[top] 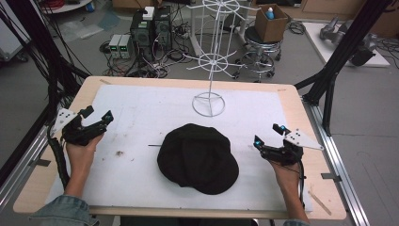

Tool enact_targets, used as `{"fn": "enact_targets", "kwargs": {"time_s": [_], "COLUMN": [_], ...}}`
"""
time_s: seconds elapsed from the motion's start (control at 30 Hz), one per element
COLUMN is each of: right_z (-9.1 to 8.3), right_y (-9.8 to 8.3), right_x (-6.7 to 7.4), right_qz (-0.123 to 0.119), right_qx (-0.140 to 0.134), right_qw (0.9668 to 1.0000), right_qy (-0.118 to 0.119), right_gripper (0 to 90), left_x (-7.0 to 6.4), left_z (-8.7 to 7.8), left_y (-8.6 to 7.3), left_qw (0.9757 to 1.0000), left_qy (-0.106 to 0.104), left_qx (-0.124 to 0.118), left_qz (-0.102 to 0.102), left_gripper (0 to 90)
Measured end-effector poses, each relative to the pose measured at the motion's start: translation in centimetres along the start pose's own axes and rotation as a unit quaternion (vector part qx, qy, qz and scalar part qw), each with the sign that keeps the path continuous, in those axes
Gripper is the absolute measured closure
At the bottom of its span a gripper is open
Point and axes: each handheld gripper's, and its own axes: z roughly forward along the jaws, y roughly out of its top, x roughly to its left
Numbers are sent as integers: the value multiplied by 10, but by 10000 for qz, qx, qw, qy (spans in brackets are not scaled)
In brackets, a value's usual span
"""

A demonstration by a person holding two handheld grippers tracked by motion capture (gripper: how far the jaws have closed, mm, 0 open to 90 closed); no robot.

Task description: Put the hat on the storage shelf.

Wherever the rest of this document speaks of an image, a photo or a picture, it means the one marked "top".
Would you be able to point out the black hat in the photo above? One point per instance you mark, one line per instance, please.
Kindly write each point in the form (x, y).
(197, 160)

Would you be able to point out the small white box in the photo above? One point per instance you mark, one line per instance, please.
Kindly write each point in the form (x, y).
(148, 13)

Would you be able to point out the person's left denim sleeve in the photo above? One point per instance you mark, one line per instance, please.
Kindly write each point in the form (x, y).
(64, 212)

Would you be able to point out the thin dark stick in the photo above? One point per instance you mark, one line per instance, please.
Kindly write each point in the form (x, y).
(155, 145)

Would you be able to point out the chrome rolling stool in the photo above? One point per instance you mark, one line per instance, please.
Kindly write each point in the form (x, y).
(258, 53)

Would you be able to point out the person's left hand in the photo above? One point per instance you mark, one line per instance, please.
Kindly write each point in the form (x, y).
(81, 154)

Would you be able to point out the aluminium rail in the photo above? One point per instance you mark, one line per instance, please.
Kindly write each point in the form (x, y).
(337, 163)
(22, 168)

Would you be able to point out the person's denim sleeve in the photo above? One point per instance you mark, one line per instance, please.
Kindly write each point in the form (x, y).
(64, 212)
(295, 223)

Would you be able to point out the grey tape strip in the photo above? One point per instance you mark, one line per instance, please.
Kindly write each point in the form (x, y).
(331, 177)
(40, 162)

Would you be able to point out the brown cardboard box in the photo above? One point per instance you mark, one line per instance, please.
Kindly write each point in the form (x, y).
(271, 26)

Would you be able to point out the round white table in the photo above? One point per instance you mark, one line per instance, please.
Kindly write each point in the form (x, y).
(67, 6)

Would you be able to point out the person's right denim sleeve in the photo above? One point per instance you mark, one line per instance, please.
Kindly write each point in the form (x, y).
(295, 223)

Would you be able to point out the clear plastic sheet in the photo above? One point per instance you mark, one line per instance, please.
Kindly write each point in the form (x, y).
(81, 28)

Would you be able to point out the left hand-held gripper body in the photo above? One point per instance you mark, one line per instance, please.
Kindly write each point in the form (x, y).
(78, 133)

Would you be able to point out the person's right hand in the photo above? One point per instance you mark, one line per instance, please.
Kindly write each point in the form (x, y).
(287, 175)

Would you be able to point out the black computer tower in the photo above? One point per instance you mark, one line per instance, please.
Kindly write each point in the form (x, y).
(141, 34)
(162, 29)

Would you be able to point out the blue bottle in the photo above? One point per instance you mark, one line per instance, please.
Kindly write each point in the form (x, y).
(269, 13)

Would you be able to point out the light wooden stick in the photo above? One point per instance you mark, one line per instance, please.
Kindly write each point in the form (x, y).
(320, 202)

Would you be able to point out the grey equipment case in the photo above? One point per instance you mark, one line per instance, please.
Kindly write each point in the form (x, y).
(11, 40)

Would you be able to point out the grey power supply unit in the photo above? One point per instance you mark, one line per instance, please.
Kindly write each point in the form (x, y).
(126, 46)
(114, 45)

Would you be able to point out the white foam mat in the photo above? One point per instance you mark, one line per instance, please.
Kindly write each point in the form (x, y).
(138, 125)

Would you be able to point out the white floor board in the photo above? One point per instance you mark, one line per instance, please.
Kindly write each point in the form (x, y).
(320, 44)

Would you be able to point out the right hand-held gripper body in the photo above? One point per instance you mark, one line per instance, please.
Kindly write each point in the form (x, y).
(284, 153)

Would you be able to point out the black metal frame stand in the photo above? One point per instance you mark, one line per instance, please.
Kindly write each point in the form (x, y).
(50, 53)
(342, 53)

